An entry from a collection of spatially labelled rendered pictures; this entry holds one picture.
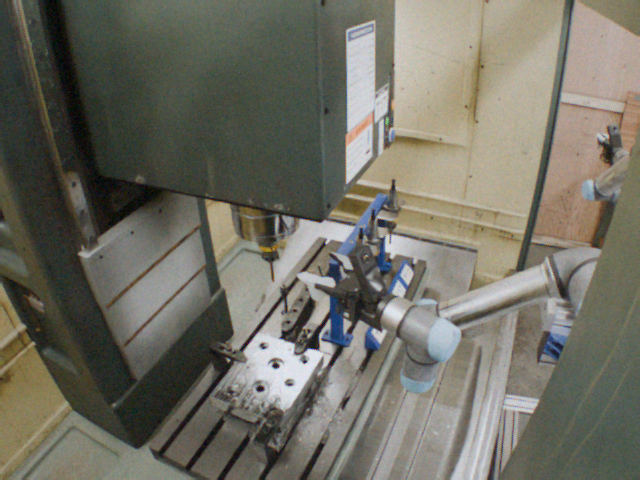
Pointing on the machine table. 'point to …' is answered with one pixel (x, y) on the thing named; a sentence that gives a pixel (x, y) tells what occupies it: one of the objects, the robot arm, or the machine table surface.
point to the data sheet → (360, 72)
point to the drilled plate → (299, 375)
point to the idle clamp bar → (296, 313)
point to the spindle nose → (262, 225)
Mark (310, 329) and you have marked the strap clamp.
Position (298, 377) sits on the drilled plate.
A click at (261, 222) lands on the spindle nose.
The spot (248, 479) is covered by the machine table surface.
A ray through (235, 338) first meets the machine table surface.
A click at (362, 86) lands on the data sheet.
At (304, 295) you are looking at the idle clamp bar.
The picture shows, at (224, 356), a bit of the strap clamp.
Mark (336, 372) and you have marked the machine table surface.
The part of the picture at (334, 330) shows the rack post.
